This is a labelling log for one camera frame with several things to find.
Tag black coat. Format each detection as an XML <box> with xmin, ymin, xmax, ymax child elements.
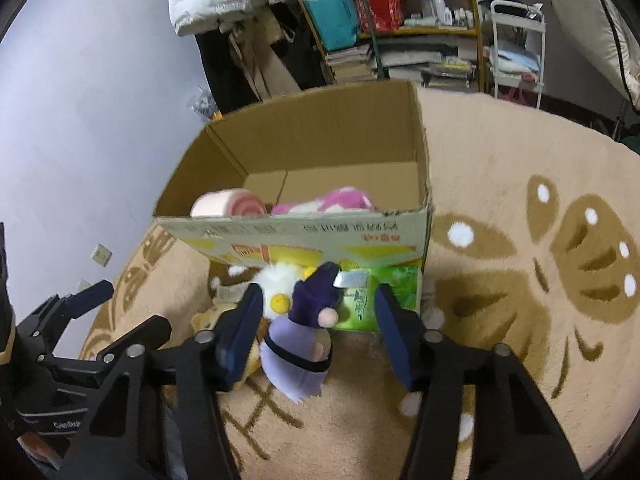
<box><xmin>195</xmin><ymin>25</ymin><xmax>261</xmax><ymax>116</ymax></box>

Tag purple white plush toy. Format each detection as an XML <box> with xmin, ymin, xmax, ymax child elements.
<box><xmin>250</xmin><ymin>260</ymin><xmax>368</xmax><ymax>406</ymax></box>

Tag pink roll plush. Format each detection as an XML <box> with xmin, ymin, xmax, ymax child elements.
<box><xmin>190</xmin><ymin>187</ymin><xmax>266</xmax><ymax>218</ymax></box>

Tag green packet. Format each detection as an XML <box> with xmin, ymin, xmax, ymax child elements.
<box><xmin>332</xmin><ymin>262</ymin><xmax>421</xmax><ymax>333</ymax></box>

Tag yellow wooden shelf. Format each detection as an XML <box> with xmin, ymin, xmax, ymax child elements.
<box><xmin>277</xmin><ymin>0</ymin><xmax>483</xmax><ymax>91</ymax></box>

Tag tall stack of books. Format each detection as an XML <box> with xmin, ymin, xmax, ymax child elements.
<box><xmin>325</xmin><ymin>45</ymin><xmax>376</xmax><ymax>85</ymax></box>

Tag teal bag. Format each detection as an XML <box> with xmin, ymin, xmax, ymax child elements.
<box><xmin>300</xmin><ymin>0</ymin><xmax>361</xmax><ymax>52</ymax></box>

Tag beige trousers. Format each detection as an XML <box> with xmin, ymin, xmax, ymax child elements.
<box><xmin>227</xmin><ymin>20</ymin><xmax>301</xmax><ymax>101</ymax></box>

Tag red patterned bag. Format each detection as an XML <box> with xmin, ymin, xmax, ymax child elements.
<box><xmin>347</xmin><ymin>0</ymin><xmax>408</xmax><ymax>31</ymax></box>

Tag wide stack of books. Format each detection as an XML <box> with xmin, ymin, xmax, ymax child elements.
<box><xmin>385</xmin><ymin>50</ymin><xmax>478</xmax><ymax>91</ymax></box>

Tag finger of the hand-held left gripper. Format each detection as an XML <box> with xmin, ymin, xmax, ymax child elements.
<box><xmin>94</xmin><ymin>314</ymin><xmax>174</xmax><ymax>367</ymax></box>
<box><xmin>16</xmin><ymin>280</ymin><xmax>115</xmax><ymax>347</ymax></box>

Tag green pole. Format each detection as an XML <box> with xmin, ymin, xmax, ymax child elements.
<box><xmin>350</xmin><ymin>0</ymin><xmax>388</xmax><ymax>81</ymax></box>

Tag printed cardboard box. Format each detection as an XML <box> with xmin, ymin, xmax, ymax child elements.
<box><xmin>152</xmin><ymin>80</ymin><xmax>435</xmax><ymax>333</ymax></box>

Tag clear plastic bag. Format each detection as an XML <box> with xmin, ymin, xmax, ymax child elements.
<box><xmin>187</xmin><ymin>87</ymin><xmax>221</xmax><ymax>123</ymax></box>

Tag white metal cart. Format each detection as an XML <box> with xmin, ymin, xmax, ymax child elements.
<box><xmin>487</xmin><ymin>0</ymin><xmax>546</xmax><ymax>108</ymax></box>

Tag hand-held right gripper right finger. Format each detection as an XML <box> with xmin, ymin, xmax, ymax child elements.
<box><xmin>374</xmin><ymin>284</ymin><xmax>586</xmax><ymax>480</ymax></box>

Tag dark hanging clothes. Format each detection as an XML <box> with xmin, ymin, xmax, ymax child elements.
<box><xmin>270</xmin><ymin>0</ymin><xmax>328</xmax><ymax>92</ymax></box>

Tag group of toiletry bottles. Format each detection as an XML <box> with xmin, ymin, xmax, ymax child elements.
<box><xmin>415</xmin><ymin>0</ymin><xmax>476</xmax><ymax>28</ymax></box>

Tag light blue cloth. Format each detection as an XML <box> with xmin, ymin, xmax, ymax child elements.
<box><xmin>492</xmin><ymin>45</ymin><xmax>541</xmax><ymax>73</ymax></box>

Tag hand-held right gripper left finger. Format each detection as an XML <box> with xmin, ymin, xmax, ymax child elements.
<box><xmin>60</xmin><ymin>282</ymin><xmax>266</xmax><ymax>480</ymax></box>

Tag pink white plush toy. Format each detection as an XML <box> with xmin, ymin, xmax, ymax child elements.
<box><xmin>271</xmin><ymin>186</ymin><xmax>377</xmax><ymax>216</ymax></box>

